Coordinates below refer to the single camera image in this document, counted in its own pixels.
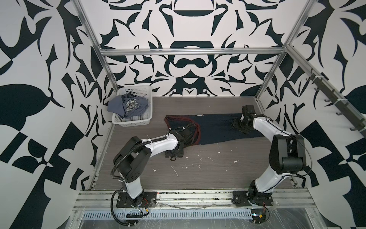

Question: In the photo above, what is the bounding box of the navy tank top red trim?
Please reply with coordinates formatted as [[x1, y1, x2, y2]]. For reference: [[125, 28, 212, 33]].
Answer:
[[165, 114, 263, 147]]

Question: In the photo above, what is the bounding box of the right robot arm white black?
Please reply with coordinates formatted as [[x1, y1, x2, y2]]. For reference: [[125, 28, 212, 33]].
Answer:
[[232, 105, 307, 207]]

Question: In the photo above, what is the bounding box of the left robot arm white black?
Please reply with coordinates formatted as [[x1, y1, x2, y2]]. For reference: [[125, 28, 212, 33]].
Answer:
[[110, 127, 199, 205]]

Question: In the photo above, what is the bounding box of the grey blue printed tank top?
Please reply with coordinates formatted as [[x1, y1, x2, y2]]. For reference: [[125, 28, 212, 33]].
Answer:
[[107, 94, 149, 118]]

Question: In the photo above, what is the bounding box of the white plastic laundry basket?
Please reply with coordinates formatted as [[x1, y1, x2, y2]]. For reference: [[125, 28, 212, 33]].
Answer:
[[108, 85, 153, 127]]

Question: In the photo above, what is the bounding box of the small green circuit board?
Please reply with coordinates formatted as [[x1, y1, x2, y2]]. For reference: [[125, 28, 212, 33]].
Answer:
[[251, 209, 270, 224]]

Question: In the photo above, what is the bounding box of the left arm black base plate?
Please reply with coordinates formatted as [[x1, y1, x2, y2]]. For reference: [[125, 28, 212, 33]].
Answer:
[[116, 191, 157, 208]]

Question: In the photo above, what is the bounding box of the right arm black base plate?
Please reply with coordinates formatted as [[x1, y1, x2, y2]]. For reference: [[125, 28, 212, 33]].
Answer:
[[232, 191, 273, 207]]

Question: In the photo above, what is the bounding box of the white slotted cable duct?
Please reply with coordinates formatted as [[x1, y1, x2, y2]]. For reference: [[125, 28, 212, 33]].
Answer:
[[83, 209, 253, 220]]

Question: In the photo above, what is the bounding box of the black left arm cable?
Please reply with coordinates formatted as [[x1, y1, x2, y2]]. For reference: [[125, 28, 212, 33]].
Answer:
[[110, 188, 144, 227]]

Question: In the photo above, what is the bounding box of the black wall hook rack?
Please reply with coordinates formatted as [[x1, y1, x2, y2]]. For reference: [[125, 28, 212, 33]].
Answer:
[[307, 68, 366, 138]]

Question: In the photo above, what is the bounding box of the aluminium frame enclosure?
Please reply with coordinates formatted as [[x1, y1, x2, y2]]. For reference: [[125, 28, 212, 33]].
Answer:
[[74, 1, 366, 193]]

